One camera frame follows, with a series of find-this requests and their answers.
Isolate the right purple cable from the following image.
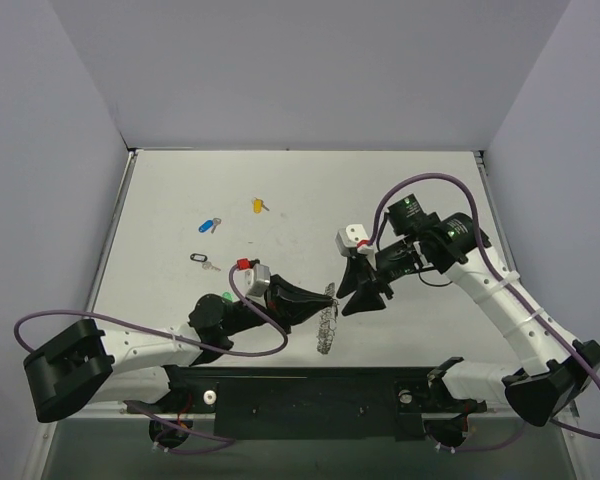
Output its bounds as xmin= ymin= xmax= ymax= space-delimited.
xmin=369 ymin=173 xmax=600 ymax=454

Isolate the yellow tag key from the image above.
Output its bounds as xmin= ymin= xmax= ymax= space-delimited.
xmin=252 ymin=197 xmax=269 ymax=214

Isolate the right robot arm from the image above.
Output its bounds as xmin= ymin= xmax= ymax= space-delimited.
xmin=335 ymin=195 xmax=600 ymax=427

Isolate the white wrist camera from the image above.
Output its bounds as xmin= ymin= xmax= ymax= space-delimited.
xmin=237 ymin=259 xmax=272 ymax=303
xmin=335 ymin=224 xmax=374 ymax=257

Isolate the metal key organizer disc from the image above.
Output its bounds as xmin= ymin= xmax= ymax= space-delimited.
xmin=316 ymin=282 xmax=339 ymax=355

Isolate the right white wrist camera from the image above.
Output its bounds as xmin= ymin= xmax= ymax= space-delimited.
xmin=335 ymin=224 xmax=374 ymax=257

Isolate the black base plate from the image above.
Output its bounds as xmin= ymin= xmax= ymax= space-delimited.
xmin=149 ymin=366 xmax=486 ymax=441

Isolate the blue tag key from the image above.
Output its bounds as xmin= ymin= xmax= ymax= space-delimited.
xmin=198 ymin=217 xmax=222 ymax=233

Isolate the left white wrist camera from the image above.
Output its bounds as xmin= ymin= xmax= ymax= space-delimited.
xmin=237 ymin=259 xmax=272 ymax=303

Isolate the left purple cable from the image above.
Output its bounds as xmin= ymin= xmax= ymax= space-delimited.
xmin=13 ymin=267 xmax=290 ymax=455

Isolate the purple cable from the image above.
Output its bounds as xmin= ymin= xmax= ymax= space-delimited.
xmin=369 ymin=173 xmax=600 ymax=454
xmin=13 ymin=267 xmax=290 ymax=455

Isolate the black tag key left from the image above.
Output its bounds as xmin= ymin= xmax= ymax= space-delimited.
xmin=190 ymin=253 xmax=220 ymax=271

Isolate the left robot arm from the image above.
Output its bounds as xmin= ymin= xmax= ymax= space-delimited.
xmin=23 ymin=275 xmax=337 ymax=423

